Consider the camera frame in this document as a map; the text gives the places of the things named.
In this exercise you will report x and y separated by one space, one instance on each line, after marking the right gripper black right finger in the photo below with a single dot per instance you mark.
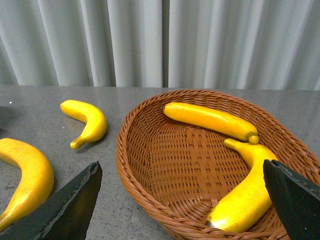
296 200

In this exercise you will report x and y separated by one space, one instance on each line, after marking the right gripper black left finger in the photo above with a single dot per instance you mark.
66 215

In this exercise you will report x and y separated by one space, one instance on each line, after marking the curved yellow banana in basket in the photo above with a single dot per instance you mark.
249 200

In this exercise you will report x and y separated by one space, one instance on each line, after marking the straight yellow banana in basket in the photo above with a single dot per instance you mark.
212 119

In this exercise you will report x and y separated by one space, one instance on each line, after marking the right brown wicker basket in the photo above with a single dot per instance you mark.
178 172

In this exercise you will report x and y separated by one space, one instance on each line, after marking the white pleated curtain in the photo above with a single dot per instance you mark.
224 44

